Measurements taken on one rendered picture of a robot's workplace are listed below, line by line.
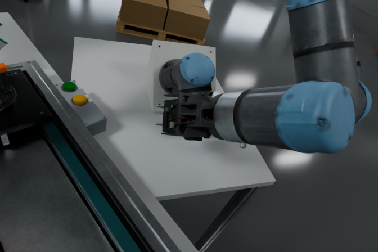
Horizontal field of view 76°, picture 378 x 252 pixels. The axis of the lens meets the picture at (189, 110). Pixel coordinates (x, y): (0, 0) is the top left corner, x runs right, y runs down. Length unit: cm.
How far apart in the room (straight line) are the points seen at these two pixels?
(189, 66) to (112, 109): 35
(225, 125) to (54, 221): 47
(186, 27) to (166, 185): 282
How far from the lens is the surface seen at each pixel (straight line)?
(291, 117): 26
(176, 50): 104
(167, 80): 93
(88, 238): 64
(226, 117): 32
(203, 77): 80
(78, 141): 73
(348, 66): 37
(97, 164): 68
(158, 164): 82
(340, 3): 38
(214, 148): 93
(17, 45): 130
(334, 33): 37
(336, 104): 27
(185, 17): 337
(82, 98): 83
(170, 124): 40
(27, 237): 66
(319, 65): 36
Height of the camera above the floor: 152
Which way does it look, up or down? 39 degrees down
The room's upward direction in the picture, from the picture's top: 21 degrees clockwise
